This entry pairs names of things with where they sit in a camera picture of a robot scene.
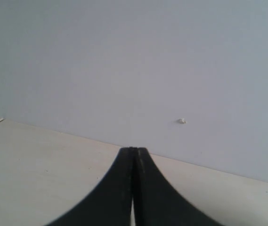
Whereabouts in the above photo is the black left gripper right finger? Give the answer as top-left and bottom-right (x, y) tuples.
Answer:
(132, 148), (221, 226)

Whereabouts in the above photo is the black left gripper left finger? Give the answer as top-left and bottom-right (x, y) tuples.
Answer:
(49, 147), (134, 226)

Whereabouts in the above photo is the small white wall chip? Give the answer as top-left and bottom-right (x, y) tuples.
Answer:
(177, 118), (187, 124)

